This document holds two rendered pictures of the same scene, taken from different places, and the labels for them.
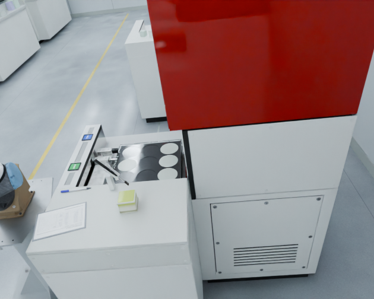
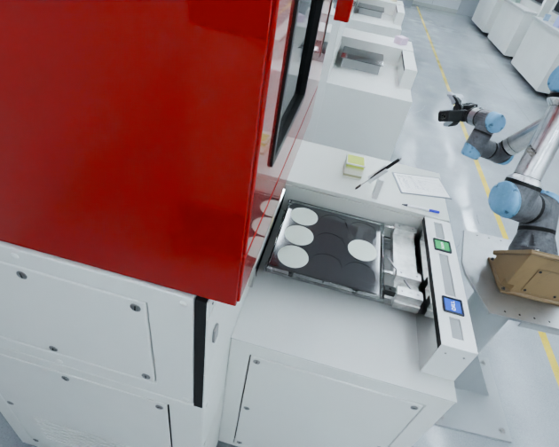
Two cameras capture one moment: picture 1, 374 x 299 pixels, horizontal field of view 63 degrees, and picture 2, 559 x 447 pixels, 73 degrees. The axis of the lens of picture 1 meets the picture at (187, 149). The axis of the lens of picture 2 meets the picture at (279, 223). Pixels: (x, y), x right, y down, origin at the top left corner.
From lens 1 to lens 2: 224 cm
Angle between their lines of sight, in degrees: 103
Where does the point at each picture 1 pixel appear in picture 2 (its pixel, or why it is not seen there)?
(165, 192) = (312, 174)
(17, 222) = (489, 254)
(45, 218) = (439, 192)
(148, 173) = (330, 226)
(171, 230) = (312, 148)
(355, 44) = not seen: outside the picture
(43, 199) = (476, 274)
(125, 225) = not seen: hidden behind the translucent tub
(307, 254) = not seen: hidden behind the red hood
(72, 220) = (408, 181)
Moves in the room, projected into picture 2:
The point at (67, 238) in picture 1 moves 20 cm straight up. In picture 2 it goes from (405, 170) to (424, 128)
